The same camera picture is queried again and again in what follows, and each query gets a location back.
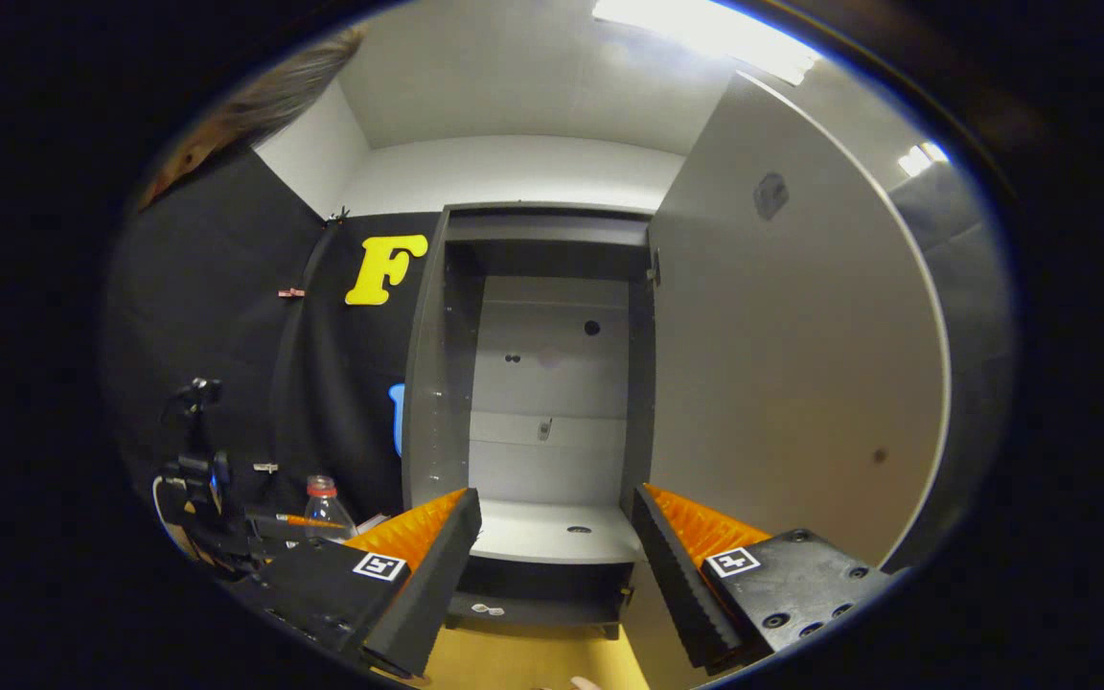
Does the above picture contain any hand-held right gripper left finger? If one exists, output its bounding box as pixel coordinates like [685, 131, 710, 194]
[255, 487, 483, 679]

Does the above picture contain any beige cabinet door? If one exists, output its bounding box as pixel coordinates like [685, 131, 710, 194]
[621, 72, 954, 690]

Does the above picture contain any black backdrop cloth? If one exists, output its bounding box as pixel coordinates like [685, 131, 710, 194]
[102, 144, 1018, 576]

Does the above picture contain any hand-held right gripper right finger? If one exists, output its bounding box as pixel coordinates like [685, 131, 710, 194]
[632, 483, 898, 677]

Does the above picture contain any grey cabinet shelf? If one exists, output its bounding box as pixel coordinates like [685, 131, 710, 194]
[469, 498, 646, 564]

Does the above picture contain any small ceiling light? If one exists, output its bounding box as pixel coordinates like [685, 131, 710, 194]
[900, 142, 951, 178]

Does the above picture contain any grey cabinet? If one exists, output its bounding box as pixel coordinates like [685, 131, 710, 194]
[402, 201, 660, 641]

